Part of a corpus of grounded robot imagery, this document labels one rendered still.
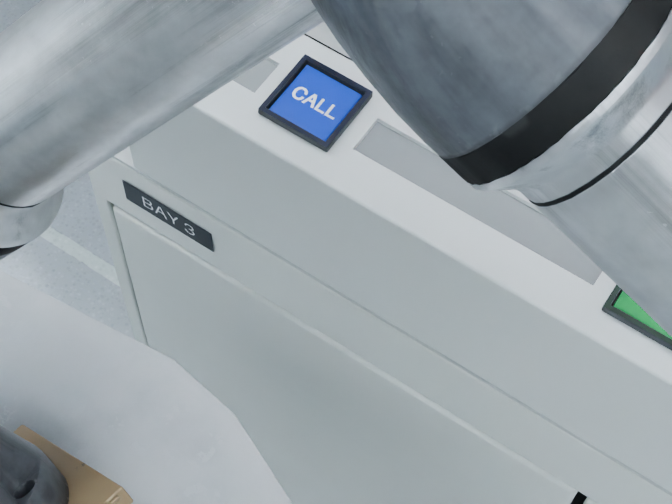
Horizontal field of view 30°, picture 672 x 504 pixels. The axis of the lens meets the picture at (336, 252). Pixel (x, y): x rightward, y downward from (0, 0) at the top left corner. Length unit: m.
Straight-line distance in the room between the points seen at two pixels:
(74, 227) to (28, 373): 1.02
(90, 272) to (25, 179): 1.23
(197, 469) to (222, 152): 0.22
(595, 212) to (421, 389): 0.59
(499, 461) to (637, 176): 0.63
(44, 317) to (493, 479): 0.39
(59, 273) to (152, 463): 1.04
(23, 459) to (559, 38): 0.43
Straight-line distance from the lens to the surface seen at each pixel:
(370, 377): 1.03
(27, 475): 0.72
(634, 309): 0.79
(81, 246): 1.92
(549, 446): 0.95
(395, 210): 0.81
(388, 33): 0.40
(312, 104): 0.85
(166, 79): 0.60
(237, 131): 0.84
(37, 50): 0.63
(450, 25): 0.39
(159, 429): 0.90
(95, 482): 0.73
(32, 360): 0.93
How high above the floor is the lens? 1.65
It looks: 61 degrees down
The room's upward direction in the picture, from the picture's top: 3 degrees clockwise
